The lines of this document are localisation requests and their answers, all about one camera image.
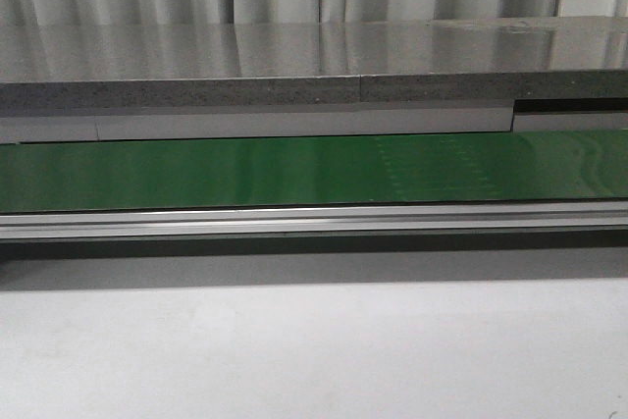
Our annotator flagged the grey stone countertop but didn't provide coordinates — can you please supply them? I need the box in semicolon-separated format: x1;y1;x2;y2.
1;17;627;117

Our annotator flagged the green conveyor belt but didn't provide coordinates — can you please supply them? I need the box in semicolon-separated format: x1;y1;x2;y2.
1;130;627;214

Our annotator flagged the aluminium conveyor side rail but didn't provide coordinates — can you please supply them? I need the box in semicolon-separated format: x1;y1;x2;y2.
1;199;627;241

